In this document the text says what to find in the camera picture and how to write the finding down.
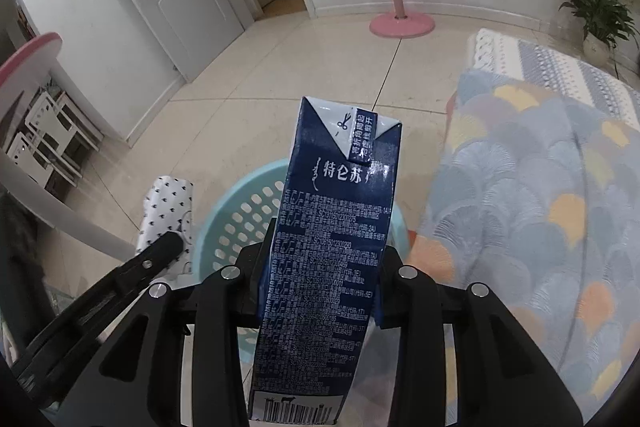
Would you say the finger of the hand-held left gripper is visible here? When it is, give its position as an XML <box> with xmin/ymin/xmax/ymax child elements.
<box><xmin>10</xmin><ymin>231</ymin><xmax>185</xmax><ymax>388</ymax></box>

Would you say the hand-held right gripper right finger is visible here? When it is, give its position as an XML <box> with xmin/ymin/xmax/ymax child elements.
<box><xmin>345</xmin><ymin>247</ymin><xmax>587</xmax><ymax>427</ymax></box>

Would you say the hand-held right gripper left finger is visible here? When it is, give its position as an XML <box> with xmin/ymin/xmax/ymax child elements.
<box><xmin>70</xmin><ymin>219</ymin><xmax>275</xmax><ymax>427</ymax></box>

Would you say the light blue plastic basket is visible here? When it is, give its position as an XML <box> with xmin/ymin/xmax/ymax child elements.
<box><xmin>192</xmin><ymin>158</ymin><xmax>420</xmax><ymax>363</ymax></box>

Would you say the polka dot white cloth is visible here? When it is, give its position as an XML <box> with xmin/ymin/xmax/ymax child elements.
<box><xmin>136</xmin><ymin>176</ymin><xmax>197</xmax><ymax>288</ymax></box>

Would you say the blue white milk carton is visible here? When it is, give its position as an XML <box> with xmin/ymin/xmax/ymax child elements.
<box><xmin>248</xmin><ymin>96</ymin><xmax>402</xmax><ymax>425</ymax></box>

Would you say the white wooden rack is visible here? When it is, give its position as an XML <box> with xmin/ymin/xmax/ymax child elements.
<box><xmin>5</xmin><ymin>89</ymin><xmax>103</xmax><ymax>198</ymax></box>

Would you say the striped bed sheet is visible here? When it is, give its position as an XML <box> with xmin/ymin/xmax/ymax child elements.
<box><xmin>465</xmin><ymin>28</ymin><xmax>640</xmax><ymax>128</ymax></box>

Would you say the potted green plant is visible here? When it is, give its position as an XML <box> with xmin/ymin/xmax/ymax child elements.
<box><xmin>557</xmin><ymin>0</ymin><xmax>638</xmax><ymax>62</ymax></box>

